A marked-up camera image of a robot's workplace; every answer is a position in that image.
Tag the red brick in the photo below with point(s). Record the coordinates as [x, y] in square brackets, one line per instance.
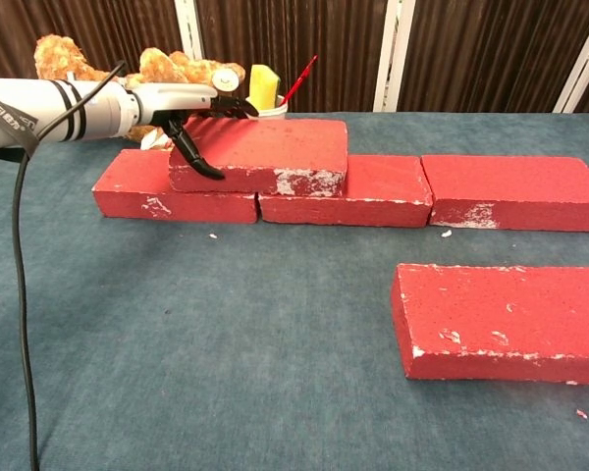
[137, 172]
[284, 142]
[510, 309]
[388, 181]
[515, 181]

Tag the yellow sponge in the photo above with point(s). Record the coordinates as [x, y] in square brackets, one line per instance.
[262, 86]

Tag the blue table cloth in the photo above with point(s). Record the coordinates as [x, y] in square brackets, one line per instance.
[226, 319]

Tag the white partition post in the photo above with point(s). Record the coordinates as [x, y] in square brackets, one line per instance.
[581, 64]
[189, 29]
[392, 54]

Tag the left black-fingered white robot hand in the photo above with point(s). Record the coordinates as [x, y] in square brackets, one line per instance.
[176, 95]

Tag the red plastic fork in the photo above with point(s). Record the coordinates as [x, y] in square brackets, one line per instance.
[299, 78]

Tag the white paper cup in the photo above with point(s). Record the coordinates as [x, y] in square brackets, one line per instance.
[275, 114]

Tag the brown plush teddy bear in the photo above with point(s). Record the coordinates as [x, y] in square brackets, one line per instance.
[64, 59]

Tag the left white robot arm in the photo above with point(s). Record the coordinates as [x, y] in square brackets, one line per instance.
[54, 110]

